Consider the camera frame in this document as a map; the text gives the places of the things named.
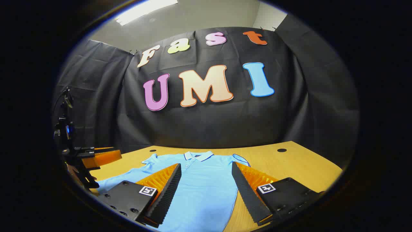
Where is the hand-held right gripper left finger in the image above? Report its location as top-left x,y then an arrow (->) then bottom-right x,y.
97,163 -> 182,228

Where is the light blue T-shirt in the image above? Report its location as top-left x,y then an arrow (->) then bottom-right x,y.
95,151 -> 251,232

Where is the black backdrop cloth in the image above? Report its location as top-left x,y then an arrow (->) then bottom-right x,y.
53,14 -> 359,169

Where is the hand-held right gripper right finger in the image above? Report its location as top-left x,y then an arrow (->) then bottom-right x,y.
231,161 -> 325,226

